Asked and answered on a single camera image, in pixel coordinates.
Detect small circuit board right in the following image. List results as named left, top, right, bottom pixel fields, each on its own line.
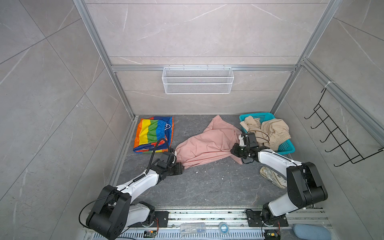
left=264, top=230, right=281, bottom=240

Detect teal plastic laundry basket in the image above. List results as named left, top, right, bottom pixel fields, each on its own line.
left=239, top=113, right=295, bottom=155

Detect folded patterned beige shorts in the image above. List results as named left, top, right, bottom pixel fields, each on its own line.
left=260, top=167, right=287, bottom=189

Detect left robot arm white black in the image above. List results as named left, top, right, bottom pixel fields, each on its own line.
left=78, top=138, right=184, bottom=240

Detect white wire mesh wall basket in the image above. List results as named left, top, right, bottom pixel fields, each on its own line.
left=162, top=67, right=235, bottom=95

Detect clear tape roll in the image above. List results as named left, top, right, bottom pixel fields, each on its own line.
left=218, top=222, right=229, bottom=235

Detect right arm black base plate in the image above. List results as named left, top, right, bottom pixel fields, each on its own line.
left=245, top=209, right=289, bottom=228

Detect pink shorts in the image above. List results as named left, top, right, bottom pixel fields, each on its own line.
left=176, top=115, right=243, bottom=169

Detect clear plastic bottle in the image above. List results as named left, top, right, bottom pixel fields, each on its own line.
left=180, top=223, right=206, bottom=235

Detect blue grey cloth bundle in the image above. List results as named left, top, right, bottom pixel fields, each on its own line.
left=293, top=224, right=332, bottom=240

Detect black wire hook rack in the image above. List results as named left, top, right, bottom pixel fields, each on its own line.
left=304, top=88, right=384, bottom=168

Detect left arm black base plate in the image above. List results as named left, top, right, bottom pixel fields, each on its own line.
left=150, top=211, right=170, bottom=228

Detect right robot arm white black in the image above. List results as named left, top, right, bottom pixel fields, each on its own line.
left=231, top=133, right=328, bottom=226

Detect small circuit board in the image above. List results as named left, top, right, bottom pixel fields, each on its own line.
left=264, top=230, right=281, bottom=240
left=143, top=230, right=158, bottom=239

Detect small circuit board left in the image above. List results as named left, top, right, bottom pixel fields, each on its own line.
left=143, top=230, right=158, bottom=239

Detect rainbow striped shorts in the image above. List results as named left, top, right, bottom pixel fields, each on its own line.
left=133, top=116, right=174, bottom=154

